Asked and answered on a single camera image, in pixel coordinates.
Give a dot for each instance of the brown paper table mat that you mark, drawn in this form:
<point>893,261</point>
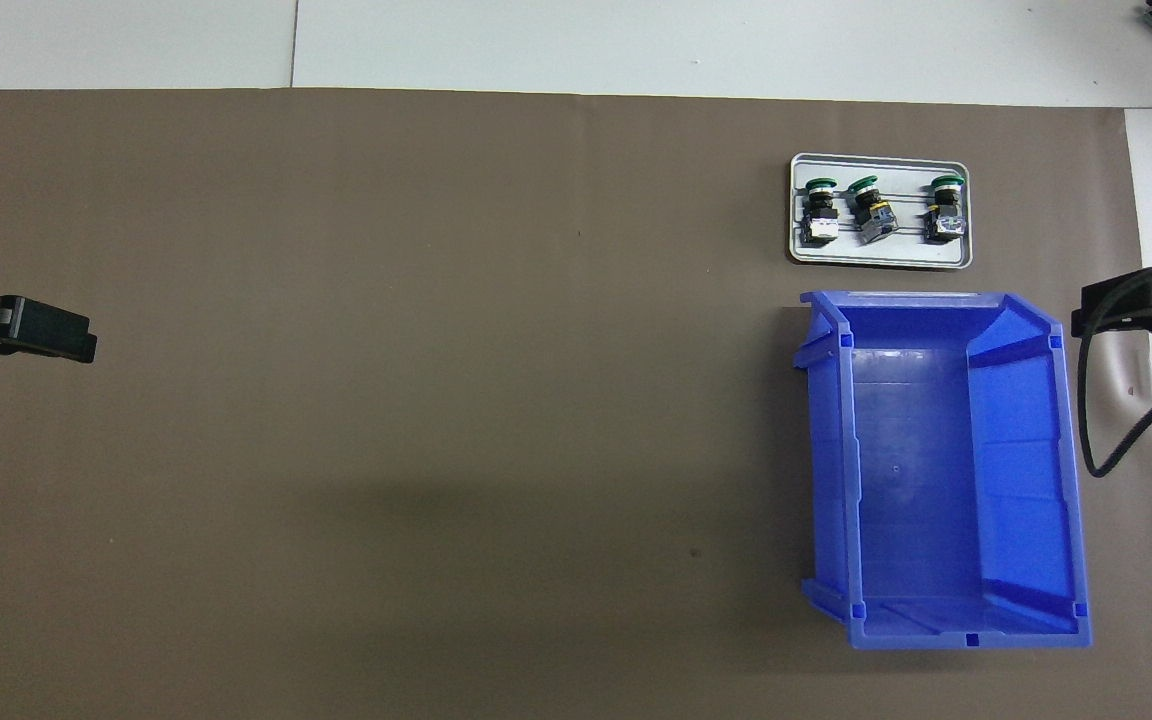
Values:
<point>536,300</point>

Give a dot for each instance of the green push button white base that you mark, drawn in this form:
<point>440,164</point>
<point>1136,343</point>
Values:
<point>820,212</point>

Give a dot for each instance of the green push button labelled base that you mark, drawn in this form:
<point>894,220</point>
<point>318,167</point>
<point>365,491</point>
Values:
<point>944,225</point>

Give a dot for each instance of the blue plastic storage bin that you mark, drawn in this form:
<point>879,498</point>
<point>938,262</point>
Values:
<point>936,480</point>

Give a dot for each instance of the grey metal tray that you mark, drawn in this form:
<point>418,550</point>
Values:
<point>886,252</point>

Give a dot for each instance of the green push button grey base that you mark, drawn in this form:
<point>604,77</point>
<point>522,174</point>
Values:
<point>874,225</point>

